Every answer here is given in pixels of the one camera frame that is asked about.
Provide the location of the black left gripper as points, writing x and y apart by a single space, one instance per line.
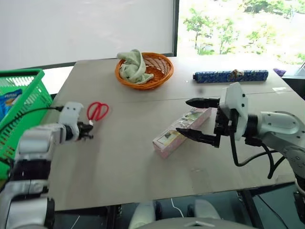
81 131

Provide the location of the blue patterned rolled umbrella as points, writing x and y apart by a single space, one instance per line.
214 76

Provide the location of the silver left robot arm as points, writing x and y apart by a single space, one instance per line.
35 143

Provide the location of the pink long box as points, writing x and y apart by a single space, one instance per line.
166 143

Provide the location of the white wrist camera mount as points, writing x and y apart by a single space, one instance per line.
70 112
236 97

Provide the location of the blue snack bag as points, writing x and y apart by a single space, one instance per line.
9 101

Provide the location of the green plastic basket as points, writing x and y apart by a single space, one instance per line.
35 95

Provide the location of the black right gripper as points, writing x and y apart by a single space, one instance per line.
225 122

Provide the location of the grey robot torso shell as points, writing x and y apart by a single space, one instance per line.
190 224

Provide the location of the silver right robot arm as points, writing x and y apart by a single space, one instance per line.
278 126

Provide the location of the orange woven basket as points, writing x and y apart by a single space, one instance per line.
143 85

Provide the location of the white roller blind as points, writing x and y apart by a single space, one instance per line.
83 28

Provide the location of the black window frame post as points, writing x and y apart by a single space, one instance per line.
175 26

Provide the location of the light green towel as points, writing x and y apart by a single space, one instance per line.
133 65

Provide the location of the grey rounded robot shell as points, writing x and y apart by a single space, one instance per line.
143 214
206 208

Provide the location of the purple small object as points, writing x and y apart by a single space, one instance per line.
280 70

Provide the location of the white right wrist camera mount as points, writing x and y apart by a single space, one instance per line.
236 97

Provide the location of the black table leg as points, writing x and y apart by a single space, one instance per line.
114 218
250 210

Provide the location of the dark grey side desk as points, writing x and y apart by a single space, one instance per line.
296 87

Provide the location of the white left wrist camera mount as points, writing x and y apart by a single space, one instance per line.
70 112

